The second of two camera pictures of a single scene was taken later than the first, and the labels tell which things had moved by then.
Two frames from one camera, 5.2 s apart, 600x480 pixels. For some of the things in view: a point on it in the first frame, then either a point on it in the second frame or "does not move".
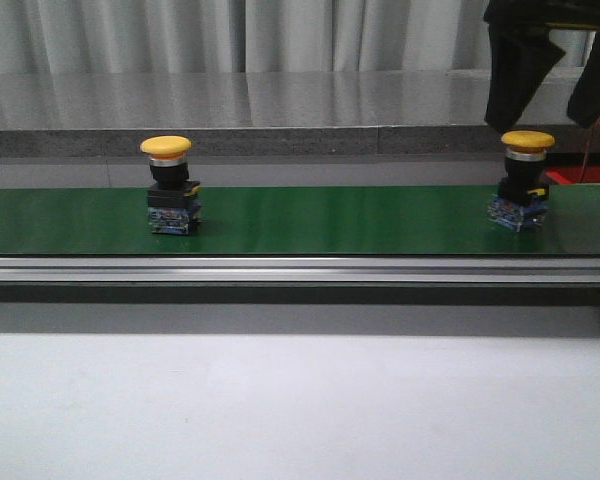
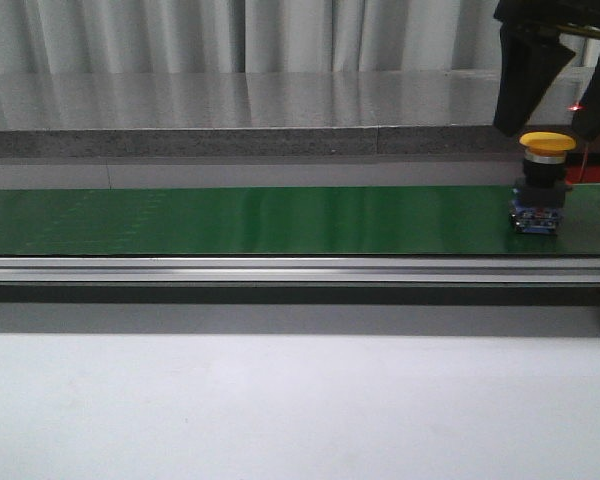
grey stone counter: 299,113 does not move
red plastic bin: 594,174 does not move
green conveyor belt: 577,219 does not move
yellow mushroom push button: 173,199 -> 539,199
